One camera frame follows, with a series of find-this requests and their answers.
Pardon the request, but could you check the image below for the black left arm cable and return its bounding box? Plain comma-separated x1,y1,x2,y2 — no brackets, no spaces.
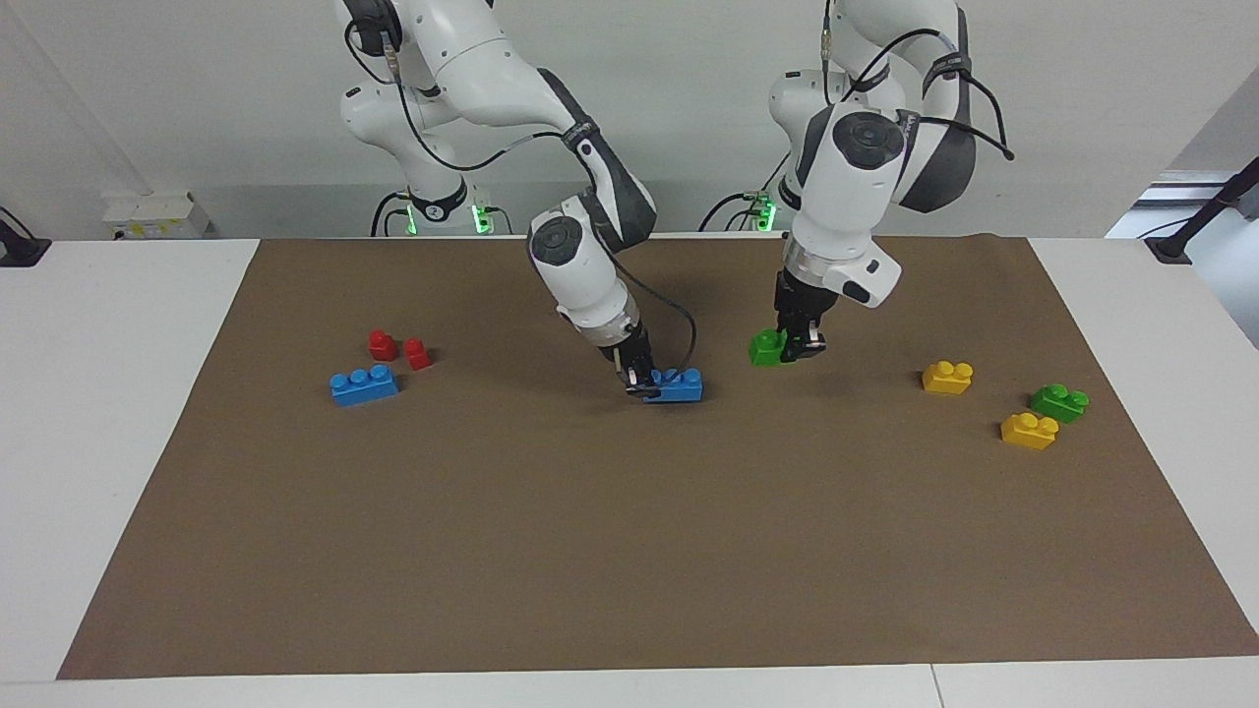
821,0,1016,163

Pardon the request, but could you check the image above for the black base cable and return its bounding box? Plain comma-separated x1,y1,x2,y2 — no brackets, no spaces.
697,147,793,233
370,190,412,238

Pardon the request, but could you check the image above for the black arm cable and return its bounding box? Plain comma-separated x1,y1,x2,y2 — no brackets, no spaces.
344,20,699,380
821,0,1016,163

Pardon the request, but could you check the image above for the blue three-stud toy brick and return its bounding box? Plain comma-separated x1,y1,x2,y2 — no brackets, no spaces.
330,364,400,406
642,368,705,404

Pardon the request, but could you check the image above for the black table clamp with pole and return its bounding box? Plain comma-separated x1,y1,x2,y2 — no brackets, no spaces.
1144,157,1259,266

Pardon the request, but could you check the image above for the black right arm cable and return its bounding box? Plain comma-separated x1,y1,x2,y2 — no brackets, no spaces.
344,20,699,380

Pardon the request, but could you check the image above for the white wall socket box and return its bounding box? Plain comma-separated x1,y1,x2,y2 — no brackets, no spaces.
102,192,212,240

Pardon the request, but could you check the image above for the brown table mat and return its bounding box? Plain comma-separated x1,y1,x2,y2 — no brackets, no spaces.
56,233,1259,681

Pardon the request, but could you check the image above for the yellow two-stud toy brick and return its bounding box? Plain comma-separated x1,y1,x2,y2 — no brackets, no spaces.
1000,412,1060,451
922,361,975,395

